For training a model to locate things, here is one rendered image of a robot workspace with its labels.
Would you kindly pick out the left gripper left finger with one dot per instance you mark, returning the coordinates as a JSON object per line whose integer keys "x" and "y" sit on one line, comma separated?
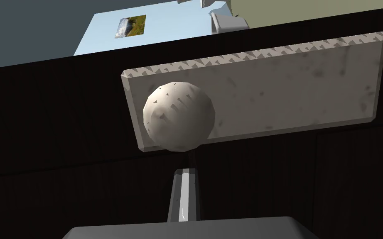
{"x": 175, "y": 199}

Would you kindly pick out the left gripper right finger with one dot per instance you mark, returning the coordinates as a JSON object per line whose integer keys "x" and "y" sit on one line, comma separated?
{"x": 191, "y": 199}

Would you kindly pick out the pale marbled round door knob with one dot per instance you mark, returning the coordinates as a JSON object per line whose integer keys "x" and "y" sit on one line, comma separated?
{"x": 178, "y": 116}

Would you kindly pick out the dark wooden door leaf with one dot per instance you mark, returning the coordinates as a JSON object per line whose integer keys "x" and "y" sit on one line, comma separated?
{"x": 45, "y": 132}

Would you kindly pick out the pale marbled knob plate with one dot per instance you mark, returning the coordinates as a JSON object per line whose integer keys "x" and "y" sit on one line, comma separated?
{"x": 294, "y": 93}

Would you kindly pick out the landscape picture on wall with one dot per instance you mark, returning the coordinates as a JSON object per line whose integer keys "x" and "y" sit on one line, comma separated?
{"x": 130, "y": 26}

